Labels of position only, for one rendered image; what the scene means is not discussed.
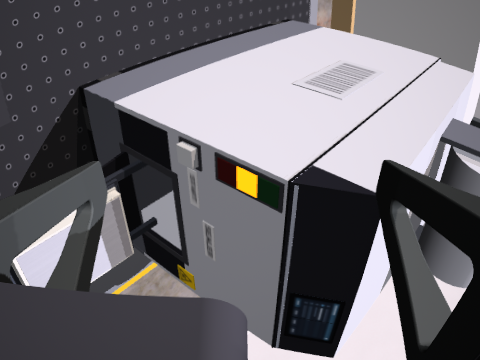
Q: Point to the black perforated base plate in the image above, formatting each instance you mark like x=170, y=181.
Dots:
x=48, y=48

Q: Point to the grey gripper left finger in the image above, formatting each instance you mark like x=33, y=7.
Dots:
x=28, y=215

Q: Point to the white well plate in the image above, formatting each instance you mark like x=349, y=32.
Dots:
x=112, y=194

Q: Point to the white foil roll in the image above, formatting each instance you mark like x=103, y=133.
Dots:
x=446, y=262

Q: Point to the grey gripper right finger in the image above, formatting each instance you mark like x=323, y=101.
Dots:
x=423, y=309

